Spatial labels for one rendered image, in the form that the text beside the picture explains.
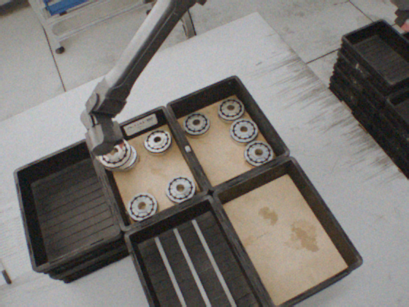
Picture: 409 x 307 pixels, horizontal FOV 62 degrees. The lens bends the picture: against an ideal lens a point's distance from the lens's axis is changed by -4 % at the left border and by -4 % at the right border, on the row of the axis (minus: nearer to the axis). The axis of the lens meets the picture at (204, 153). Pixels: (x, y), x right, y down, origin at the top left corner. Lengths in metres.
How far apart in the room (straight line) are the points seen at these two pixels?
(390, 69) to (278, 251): 1.32
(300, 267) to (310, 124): 0.64
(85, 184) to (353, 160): 1.04
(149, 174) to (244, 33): 0.94
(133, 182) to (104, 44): 1.95
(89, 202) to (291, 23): 2.25
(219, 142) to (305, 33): 1.81
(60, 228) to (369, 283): 1.08
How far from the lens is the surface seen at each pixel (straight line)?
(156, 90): 1.70
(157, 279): 1.18
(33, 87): 3.07
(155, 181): 1.29
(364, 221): 1.41
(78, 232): 1.31
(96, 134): 0.93
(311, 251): 1.19
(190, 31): 2.05
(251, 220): 1.20
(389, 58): 2.22
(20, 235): 1.57
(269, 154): 1.28
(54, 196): 1.41
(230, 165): 1.28
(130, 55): 0.85
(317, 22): 3.10
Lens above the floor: 1.97
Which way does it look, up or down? 60 degrees down
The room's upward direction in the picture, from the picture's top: 11 degrees counter-clockwise
